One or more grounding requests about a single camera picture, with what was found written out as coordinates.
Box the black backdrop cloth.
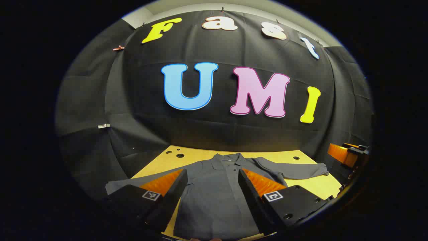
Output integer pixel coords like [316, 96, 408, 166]
[55, 9, 374, 201]

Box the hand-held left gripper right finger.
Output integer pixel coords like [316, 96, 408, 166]
[238, 168, 330, 235]

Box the grey button-up shirt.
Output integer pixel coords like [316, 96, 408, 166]
[105, 153, 330, 240]

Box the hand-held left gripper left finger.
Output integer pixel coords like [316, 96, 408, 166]
[105, 168, 188, 233]

